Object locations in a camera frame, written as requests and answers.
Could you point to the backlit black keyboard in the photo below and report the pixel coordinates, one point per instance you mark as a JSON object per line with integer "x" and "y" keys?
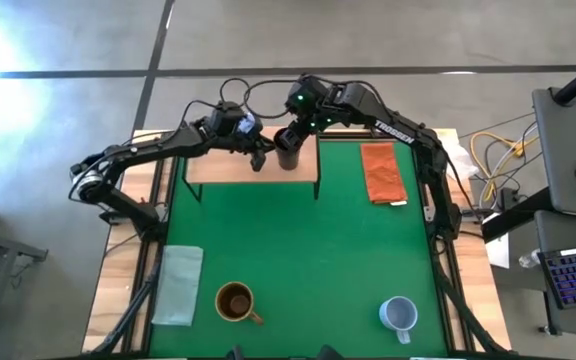
{"x": 575, "y": 276}

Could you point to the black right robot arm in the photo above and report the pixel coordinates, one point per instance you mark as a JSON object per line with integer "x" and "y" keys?
{"x": 418, "y": 145}

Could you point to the brown ceramic mug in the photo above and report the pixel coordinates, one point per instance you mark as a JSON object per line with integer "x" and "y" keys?
{"x": 235, "y": 301}

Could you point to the wooden shelf with black legs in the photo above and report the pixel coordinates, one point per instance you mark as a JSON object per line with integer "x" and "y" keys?
{"x": 228, "y": 167}

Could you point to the black support bar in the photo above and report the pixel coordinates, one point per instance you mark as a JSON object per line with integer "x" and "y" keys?
{"x": 515, "y": 217}

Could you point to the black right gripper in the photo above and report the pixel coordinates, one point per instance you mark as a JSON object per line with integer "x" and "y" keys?
{"x": 305, "y": 102}

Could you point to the tall black cup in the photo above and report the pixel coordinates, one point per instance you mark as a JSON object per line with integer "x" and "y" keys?
{"x": 288, "y": 159}

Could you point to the black aluminium table frame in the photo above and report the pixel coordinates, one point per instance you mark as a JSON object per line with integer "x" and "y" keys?
{"x": 450, "y": 300}

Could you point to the white crumpled plastic bag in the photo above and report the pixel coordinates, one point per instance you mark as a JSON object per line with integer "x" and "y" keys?
{"x": 455, "y": 155}

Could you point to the black power adapter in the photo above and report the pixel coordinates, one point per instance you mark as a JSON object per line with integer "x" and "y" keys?
{"x": 508, "y": 198}

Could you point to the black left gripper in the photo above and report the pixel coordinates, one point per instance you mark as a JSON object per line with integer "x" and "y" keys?
{"x": 246, "y": 142}

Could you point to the small grey desk panel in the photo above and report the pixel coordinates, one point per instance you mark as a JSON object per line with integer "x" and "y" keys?
{"x": 548, "y": 235}

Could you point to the white paper sheet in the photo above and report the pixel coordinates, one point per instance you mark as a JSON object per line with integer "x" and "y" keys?
{"x": 499, "y": 250}

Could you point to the large grey desk panel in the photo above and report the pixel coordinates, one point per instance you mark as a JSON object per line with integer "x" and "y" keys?
{"x": 568, "y": 155}

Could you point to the green table mat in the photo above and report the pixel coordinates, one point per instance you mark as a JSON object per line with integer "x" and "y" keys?
{"x": 308, "y": 250}

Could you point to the orange cloth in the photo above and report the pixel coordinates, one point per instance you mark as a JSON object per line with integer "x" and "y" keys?
{"x": 382, "y": 172}

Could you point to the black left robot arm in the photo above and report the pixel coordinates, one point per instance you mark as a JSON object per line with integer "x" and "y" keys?
{"x": 133, "y": 150}

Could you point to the pale grey mug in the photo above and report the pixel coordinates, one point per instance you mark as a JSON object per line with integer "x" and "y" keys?
{"x": 398, "y": 314}

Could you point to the pale green cloth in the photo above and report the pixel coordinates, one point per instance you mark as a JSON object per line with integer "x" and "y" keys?
{"x": 178, "y": 285}

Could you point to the clear plastic bottle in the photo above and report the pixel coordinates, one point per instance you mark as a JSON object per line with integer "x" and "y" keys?
{"x": 529, "y": 259}

